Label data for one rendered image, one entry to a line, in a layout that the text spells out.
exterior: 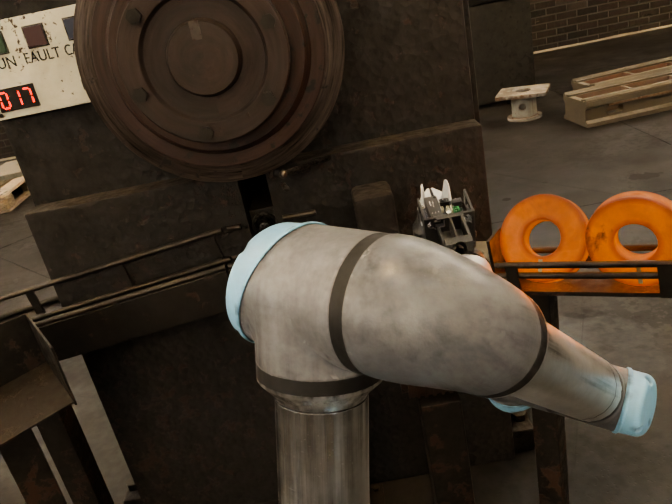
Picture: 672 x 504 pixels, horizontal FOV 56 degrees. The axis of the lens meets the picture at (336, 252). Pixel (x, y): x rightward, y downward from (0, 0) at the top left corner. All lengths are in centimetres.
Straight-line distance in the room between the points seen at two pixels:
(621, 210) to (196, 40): 73
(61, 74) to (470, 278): 107
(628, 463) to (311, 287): 137
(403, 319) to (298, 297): 9
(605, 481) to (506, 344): 125
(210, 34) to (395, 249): 69
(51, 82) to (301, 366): 100
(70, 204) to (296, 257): 97
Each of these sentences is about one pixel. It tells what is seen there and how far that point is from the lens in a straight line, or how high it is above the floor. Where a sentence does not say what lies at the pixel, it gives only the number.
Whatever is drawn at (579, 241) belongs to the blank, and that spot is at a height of 71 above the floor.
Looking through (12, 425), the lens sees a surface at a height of 60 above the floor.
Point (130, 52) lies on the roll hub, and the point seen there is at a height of 115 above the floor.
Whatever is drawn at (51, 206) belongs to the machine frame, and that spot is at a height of 87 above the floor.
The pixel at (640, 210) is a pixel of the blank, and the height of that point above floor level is 78.
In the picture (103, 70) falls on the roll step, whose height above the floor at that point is 112.
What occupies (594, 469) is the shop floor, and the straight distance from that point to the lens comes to 175.
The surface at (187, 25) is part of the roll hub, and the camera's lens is 110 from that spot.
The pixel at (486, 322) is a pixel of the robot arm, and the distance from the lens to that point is 47.
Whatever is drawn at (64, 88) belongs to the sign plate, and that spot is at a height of 110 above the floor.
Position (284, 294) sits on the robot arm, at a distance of 51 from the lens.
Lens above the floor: 120
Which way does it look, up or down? 23 degrees down
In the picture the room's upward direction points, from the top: 12 degrees counter-clockwise
